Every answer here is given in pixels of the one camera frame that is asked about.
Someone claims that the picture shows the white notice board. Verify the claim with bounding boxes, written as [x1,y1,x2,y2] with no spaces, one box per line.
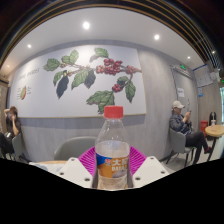
[192,63,215,89]

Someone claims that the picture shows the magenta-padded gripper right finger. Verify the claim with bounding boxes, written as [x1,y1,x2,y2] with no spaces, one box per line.
[127,146,171,189]

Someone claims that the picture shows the grey upholstered chair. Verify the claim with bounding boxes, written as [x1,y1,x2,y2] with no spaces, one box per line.
[53,135,98,161]

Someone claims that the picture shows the grey chair with black legs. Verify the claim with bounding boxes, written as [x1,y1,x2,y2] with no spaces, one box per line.
[11,132,32,164]
[165,127,196,165]

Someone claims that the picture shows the round wooden table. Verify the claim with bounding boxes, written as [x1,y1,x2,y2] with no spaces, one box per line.
[203,124,224,163]

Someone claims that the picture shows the round ceiling lights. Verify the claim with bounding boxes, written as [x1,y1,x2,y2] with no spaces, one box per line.
[26,20,218,63]

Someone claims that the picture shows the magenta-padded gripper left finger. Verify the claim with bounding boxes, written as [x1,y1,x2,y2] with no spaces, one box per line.
[55,146,100,190]

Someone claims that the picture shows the person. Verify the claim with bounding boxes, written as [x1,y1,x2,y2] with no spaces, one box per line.
[168,100,213,165]
[0,105,23,160]

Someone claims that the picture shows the white paper wall notice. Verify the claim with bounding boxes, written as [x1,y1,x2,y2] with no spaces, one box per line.
[176,87,186,99]

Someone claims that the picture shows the clear red-capped drink bottle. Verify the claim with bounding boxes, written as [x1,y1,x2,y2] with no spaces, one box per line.
[94,105,131,191]

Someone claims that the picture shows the coffee plant wall mural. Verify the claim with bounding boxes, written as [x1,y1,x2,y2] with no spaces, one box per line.
[7,44,147,119]

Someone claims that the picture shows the red bin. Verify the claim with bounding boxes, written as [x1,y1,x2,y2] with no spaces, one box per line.
[199,120,209,138]

